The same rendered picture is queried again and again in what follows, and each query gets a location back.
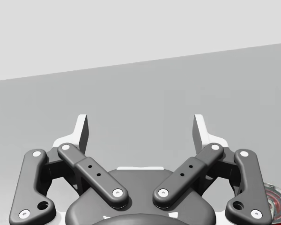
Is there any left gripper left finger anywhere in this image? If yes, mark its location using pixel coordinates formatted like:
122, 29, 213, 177
8, 114, 129, 225

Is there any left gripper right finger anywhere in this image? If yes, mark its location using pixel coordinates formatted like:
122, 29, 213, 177
152, 114, 273, 225

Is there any red and white can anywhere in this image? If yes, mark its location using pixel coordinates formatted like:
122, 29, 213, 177
263, 181, 281, 225

